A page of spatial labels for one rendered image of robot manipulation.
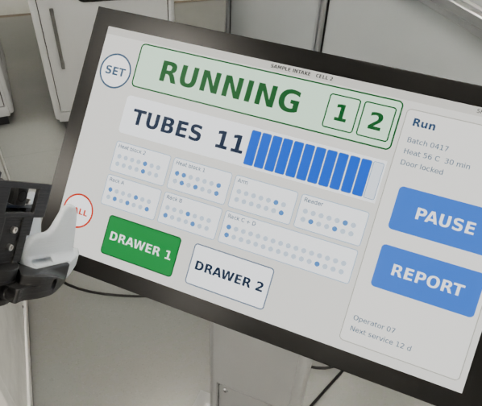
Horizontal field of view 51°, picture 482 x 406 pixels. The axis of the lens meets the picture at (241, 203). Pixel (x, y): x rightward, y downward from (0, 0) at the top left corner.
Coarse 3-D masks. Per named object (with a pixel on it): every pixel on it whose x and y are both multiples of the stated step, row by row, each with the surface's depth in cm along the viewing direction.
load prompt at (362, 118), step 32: (160, 64) 57; (192, 64) 56; (224, 64) 55; (192, 96) 56; (224, 96) 55; (256, 96) 54; (288, 96) 53; (320, 96) 52; (352, 96) 51; (320, 128) 52; (352, 128) 51; (384, 128) 50
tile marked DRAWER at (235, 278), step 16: (192, 256) 56; (208, 256) 55; (224, 256) 55; (192, 272) 56; (208, 272) 55; (224, 272) 55; (240, 272) 54; (256, 272) 54; (272, 272) 53; (208, 288) 55; (224, 288) 55; (240, 288) 54; (256, 288) 54; (256, 304) 54
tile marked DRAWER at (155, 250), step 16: (112, 224) 58; (128, 224) 58; (112, 240) 58; (128, 240) 58; (144, 240) 57; (160, 240) 57; (176, 240) 56; (112, 256) 58; (128, 256) 58; (144, 256) 57; (160, 256) 57; (176, 256) 56; (160, 272) 57
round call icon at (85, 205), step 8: (72, 192) 60; (80, 192) 60; (64, 200) 60; (72, 200) 60; (80, 200) 60; (88, 200) 59; (96, 200) 59; (80, 208) 60; (88, 208) 59; (80, 216) 60; (88, 216) 59; (80, 224) 60; (88, 224) 59; (88, 232) 59
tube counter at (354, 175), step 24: (216, 144) 55; (240, 144) 54; (264, 144) 54; (288, 144) 53; (312, 144) 52; (264, 168) 54; (288, 168) 53; (312, 168) 52; (336, 168) 52; (360, 168) 51; (384, 168) 50; (336, 192) 52; (360, 192) 51
